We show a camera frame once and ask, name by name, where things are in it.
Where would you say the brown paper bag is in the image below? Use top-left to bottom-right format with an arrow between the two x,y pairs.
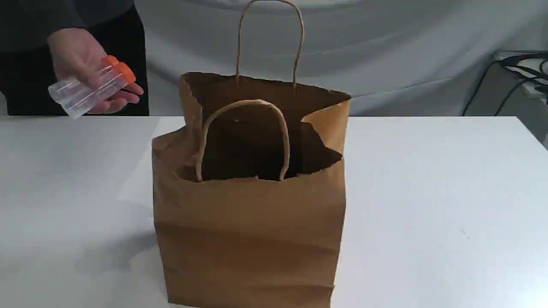
151,0 -> 352,308

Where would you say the person's dark sleeve forearm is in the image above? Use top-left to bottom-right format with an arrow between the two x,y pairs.
0,0 -> 134,51

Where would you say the person's bare hand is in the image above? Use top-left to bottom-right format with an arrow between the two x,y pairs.
47,28 -> 144,115

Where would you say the clear tube orange cap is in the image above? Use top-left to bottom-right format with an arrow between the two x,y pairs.
59,62 -> 136,119
48,55 -> 119,104

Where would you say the black cables bundle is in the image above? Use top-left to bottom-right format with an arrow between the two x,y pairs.
462,52 -> 548,117

